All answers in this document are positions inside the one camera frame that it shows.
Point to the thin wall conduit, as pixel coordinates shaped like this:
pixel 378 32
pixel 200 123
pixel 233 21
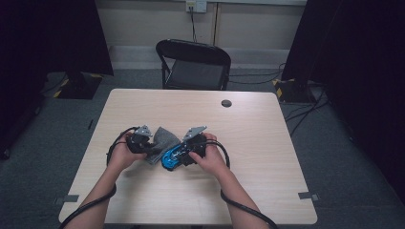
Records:
pixel 216 22

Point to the black folding chair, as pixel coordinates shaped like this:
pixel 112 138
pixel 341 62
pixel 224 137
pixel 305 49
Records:
pixel 194 51

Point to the white wall socket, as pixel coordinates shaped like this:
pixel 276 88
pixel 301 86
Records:
pixel 196 5

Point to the person's right hand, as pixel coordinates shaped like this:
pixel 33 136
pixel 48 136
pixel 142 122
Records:
pixel 213 159

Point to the black curtain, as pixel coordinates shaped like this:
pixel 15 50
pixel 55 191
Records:
pixel 366 63
pixel 47 31

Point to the small black floor object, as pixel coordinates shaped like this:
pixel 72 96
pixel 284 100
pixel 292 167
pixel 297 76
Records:
pixel 90 124

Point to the blue toy sports car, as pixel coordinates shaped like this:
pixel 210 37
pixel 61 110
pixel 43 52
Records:
pixel 167 159

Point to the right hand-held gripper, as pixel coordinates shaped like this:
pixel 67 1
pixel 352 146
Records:
pixel 194 148

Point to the round grey table grommet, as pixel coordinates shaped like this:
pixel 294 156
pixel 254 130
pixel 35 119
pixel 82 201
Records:
pixel 226 103

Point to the black stand base striped tape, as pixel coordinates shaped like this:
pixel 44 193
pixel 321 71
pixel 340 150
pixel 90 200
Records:
pixel 79 89
pixel 293 90

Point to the grey tape strip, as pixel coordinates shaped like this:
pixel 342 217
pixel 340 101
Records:
pixel 307 196
pixel 67 199

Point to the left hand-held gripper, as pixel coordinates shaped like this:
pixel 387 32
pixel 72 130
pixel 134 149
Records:
pixel 138 144

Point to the grey cloth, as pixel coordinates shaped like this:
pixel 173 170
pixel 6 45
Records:
pixel 165 138

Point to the person's left hand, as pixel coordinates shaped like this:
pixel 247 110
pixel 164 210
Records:
pixel 121 157

